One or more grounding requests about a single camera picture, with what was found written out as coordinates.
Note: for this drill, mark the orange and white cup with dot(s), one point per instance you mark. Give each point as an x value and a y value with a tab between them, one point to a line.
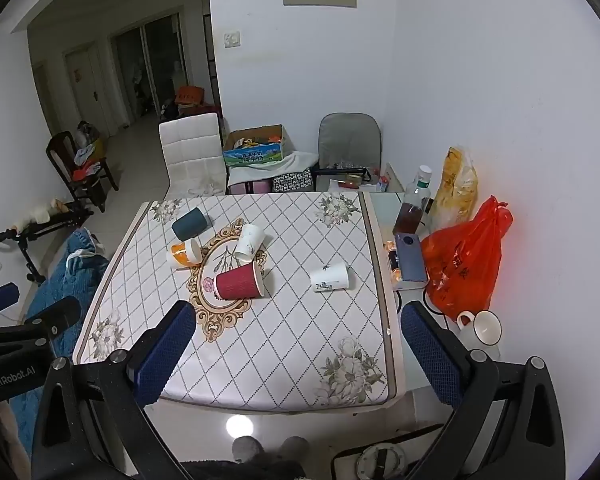
182	252

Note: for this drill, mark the bottle with brown liquid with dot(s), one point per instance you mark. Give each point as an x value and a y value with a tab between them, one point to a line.
411	212

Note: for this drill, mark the white cup with green label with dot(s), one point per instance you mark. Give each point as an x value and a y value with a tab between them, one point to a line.
328	277

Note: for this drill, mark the yellow plastic bag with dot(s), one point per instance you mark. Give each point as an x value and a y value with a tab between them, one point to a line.
455	187

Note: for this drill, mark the pink box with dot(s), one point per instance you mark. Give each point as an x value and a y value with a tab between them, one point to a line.
250	187

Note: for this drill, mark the pile of clothes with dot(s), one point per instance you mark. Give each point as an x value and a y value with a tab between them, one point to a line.
87	162

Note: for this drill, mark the white mug with dark rim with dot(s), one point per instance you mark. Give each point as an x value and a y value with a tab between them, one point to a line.
482	330

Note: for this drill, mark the orange box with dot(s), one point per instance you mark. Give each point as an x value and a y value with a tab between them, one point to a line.
189	95

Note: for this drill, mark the dark teal cup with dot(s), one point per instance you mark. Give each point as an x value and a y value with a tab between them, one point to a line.
189	224

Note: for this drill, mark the dark wooden chair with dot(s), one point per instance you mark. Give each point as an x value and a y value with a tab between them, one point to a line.
62	152

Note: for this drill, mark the blue fluffy blanket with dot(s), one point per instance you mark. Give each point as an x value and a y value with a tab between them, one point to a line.
77	280

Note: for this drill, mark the grey slipper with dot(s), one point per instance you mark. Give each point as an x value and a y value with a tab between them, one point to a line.
295	447
246	449

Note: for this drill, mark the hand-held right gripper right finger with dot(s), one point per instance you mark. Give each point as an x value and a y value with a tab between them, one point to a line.
430	355

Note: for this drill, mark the blue printed cardboard box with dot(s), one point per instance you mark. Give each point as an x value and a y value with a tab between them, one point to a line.
252	155

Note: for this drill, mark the white padded chair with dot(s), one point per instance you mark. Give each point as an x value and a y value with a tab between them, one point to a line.
192	152

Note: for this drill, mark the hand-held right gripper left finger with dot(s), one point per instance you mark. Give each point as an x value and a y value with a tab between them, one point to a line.
164	360

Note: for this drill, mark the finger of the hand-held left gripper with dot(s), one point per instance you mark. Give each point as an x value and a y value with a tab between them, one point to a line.
55	314
0	300

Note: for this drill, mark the black tripod stand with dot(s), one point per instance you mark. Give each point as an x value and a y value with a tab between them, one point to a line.
45	225

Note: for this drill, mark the grey cushioned chair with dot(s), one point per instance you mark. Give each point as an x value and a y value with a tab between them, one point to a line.
349	140

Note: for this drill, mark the orange plastic bag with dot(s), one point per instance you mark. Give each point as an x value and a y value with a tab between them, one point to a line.
465	265

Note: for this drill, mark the floral diamond pattern table mat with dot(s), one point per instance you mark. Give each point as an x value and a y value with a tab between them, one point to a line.
295	340

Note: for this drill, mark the white light switch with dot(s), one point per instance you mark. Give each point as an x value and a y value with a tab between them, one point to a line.
232	40

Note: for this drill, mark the grey blue smartphone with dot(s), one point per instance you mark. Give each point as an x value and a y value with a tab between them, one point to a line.
411	257

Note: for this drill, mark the white cloth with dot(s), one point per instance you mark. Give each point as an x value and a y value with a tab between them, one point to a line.
295	162

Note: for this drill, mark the white cup with branch print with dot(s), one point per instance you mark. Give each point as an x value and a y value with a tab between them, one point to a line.
248	242

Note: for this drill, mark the red ribbed paper cup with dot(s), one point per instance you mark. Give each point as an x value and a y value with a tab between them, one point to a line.
237	281

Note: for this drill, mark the round grey floor device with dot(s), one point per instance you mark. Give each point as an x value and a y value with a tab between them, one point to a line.
380	461

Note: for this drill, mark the black and white patterned bag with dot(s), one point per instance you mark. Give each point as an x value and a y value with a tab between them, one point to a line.
292	181

